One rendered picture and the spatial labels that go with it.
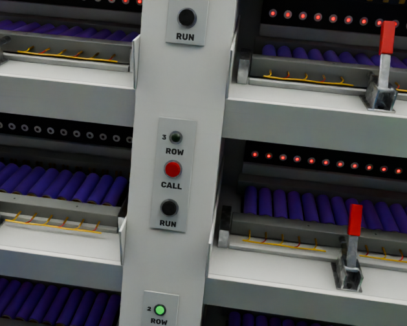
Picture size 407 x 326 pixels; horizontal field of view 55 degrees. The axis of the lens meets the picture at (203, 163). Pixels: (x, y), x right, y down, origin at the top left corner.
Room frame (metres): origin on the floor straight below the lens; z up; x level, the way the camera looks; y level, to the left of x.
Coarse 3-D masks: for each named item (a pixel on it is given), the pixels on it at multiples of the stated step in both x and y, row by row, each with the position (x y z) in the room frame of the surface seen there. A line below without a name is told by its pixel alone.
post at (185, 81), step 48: (144, 0) 0.42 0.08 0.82; (240, 0) 0.58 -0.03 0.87; (144, 48) 0.42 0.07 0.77; (192, 48) 0.41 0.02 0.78; (144, 96) 0.42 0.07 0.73; (192, 96) 0.41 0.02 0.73; (144, 144) 0.42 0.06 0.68; (144, 192) 0.42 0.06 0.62; (192, 192) 0.41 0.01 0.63; (144, 240) 0.42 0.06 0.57; (192, 240) 0.41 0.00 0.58; (144, 288) 0.42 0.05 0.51; (192, 288) 0.41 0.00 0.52
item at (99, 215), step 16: (0, 192) 0.49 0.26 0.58; (0, 208) 0.48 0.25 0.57; (16, 208) 0.47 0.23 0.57; (32, 208) 0.47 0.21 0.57; (48, 208) 0.47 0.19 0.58; (64, 208) 0.47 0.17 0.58; (80, 208) 0.47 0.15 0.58; (96, 208) 0.47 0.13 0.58; (112, 208) 0.47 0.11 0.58; (32, 224) 0.46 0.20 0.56; (80, 224) 0.46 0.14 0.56; (96, 224) 0.46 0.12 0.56; (112, 224) 0.47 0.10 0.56
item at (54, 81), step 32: (0, 0) 0.60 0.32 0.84; (32, 0) 0.60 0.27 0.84; (64, 0) 0.59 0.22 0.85; (96, 0) 0.59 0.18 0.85; (128, 0) 0.58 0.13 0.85; (0, 32) 0.49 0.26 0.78; (32, 32) 0.51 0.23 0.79; (64, 32) 0.53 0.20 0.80; (96, 32) 0.57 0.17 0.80; (128, 32) 0.57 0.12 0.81; (0, 64) 0.46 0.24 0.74; (32, 64) 0.47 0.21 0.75; (64, 64) 0.47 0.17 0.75; (96, 64) 0.47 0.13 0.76; (128, 64) 0.49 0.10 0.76; (0, 96) 0.44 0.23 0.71; (32, 96) 0.43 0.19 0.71; (64, 96) 0.43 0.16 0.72; (96, 96) 0.42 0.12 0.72; (128, 96) 0.42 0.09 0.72
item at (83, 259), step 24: (24, 144) 0.60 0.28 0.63; (48, 144) 0.60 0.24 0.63; (72, 144) 0.59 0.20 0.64; (96, 144) 0.59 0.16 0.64; (120, 216) 0.46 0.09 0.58; (0, 240) 0.44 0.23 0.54; (24, 240) 0.44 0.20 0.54; (48, 240) 0.45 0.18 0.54; (72, 240) 0.45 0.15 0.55; (96, 240) 0.45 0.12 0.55; (120, 240) 0.40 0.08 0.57; (0, 264) 0.44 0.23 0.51; (24, 264) 0.43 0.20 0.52; (48, 264) 0.43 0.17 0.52; (72, 264) 0.42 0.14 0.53; (96, 264) 0.42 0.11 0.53; (120, 264) 0.42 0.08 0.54; (120, 288) 0.43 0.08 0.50
